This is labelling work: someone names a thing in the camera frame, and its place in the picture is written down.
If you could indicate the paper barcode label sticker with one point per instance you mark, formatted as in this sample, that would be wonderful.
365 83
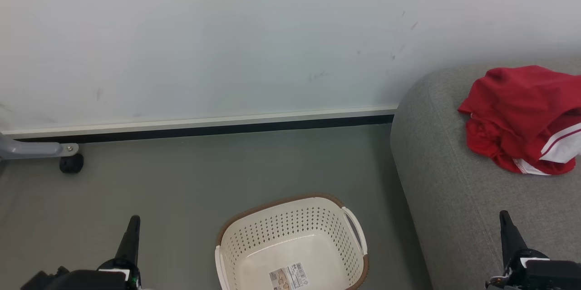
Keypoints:
290 276

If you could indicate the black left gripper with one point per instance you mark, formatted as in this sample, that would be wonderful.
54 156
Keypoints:
86 281

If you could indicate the grey fabric sofa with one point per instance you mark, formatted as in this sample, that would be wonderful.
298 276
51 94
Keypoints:
445 167

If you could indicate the black caster wheel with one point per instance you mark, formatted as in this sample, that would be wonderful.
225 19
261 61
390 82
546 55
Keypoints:
71 164

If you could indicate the white and black baseboard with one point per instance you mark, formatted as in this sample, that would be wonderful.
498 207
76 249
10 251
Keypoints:
204 124

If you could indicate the red garment with white stripes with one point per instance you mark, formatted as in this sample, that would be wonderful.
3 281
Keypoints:
513 108

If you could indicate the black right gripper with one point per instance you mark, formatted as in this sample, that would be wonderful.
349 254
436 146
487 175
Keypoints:
540 276

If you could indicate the grey metal stand leg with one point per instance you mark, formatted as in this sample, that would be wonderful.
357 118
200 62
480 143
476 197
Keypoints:
32 149

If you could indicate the cream laundry basket brown rim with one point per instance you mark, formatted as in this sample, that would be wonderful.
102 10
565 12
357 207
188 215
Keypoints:
281 258

